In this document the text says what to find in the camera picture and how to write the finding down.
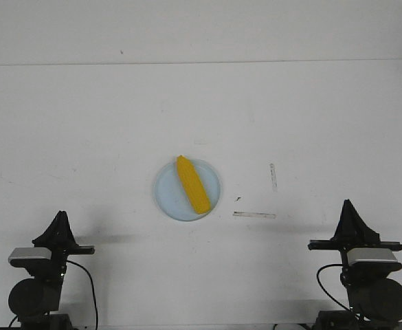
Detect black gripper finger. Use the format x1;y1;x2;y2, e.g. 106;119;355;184
32;210;78;246
331;199;380;242

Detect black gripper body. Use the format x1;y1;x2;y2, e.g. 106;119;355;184
308;240;402;275
51;245;95;277

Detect light blue round plate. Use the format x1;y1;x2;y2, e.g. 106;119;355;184
153;159;222;222

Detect yellow corn cob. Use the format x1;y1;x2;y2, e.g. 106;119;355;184
176;155;211;215

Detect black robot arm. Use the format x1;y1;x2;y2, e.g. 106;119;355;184
308;199;402;329
8;210;99;329

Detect vertical clear tape strip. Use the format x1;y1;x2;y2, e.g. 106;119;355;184
269;164;278;192

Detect horizontal clear tape strip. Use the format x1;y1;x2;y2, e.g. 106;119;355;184
232;211;276;219

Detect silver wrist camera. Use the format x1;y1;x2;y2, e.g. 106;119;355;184
8;247;52;267
346;247;402;272

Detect left black cable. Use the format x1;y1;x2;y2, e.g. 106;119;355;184
65;261;98;329

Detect black cable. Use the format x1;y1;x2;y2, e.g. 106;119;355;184
65;261;98;329
316;263;351;310

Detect right black cable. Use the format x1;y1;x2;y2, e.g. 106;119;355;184
316;263;351;310

